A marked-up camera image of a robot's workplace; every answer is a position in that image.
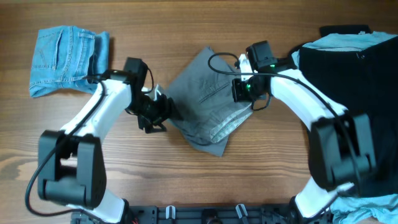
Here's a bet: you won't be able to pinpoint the black cable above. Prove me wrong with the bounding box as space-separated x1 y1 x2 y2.
207 52 363 215
24 74 131 217

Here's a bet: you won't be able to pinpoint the light blue garment in pile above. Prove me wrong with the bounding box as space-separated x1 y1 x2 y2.
290 30 398 224

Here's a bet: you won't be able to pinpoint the folded blue denim jeans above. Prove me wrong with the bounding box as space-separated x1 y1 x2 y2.
29 26 110 98

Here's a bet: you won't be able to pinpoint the right black cable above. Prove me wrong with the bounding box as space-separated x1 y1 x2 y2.
207 52 363 215

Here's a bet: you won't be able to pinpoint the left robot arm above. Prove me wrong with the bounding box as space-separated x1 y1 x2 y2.
25 57 181 223

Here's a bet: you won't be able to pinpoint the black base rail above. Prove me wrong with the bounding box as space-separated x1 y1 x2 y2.
71 203 333 224

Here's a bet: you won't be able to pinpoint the grey shorts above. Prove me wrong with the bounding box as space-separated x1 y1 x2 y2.
166 47 253 157

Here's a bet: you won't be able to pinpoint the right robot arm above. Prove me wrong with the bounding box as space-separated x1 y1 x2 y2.
232 41 376 223

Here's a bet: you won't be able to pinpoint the left black cable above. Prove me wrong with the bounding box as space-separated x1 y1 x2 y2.
24 74 131 217

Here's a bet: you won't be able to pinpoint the black garment in pile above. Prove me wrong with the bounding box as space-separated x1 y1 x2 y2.
287 24 398 198

